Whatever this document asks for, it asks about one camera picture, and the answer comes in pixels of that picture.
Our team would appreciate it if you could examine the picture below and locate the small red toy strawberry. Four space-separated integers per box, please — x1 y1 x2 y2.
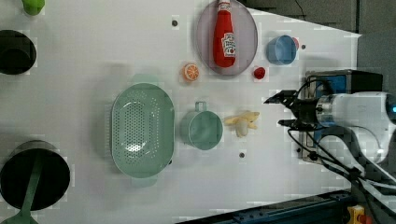
253 67 265 79

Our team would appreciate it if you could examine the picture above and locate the red ketchup bottle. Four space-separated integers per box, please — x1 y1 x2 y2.
213 0 236 68

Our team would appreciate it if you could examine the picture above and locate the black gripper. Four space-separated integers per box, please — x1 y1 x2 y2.
265 90 318 131

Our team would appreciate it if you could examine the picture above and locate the black pot with green ladle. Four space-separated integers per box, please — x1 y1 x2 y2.
0 140 71 212

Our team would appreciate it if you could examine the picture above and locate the green measuring cup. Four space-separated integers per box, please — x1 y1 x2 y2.
179 101 223 150

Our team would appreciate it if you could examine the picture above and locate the green ladle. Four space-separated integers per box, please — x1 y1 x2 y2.
1 155 42 224

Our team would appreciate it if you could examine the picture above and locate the grey round plate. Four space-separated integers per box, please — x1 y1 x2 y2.
194 0 258 76

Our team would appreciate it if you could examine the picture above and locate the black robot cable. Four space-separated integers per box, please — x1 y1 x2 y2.
287 78 396 218

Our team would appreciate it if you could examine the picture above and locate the green perforated colander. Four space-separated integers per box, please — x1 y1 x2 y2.
111 83 175 178

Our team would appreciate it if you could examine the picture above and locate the green toy vegetable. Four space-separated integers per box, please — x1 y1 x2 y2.
22 0 45 16

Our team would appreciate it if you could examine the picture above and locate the orange slice toy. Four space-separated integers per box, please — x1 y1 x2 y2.
183 63 200 81

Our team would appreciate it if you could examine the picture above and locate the black cylinder cup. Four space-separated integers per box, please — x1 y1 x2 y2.
0 30 36 75

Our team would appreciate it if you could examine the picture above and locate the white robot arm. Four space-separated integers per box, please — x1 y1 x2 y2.
266 91 395 216

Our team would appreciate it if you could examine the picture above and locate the blue cup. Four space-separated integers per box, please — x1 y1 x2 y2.
266 35 297 65

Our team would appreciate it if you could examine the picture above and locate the peeled yellow toy banana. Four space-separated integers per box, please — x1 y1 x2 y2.
224 111 260 137

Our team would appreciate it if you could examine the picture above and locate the large red toy strawberry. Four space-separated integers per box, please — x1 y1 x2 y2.
292 37 300 50

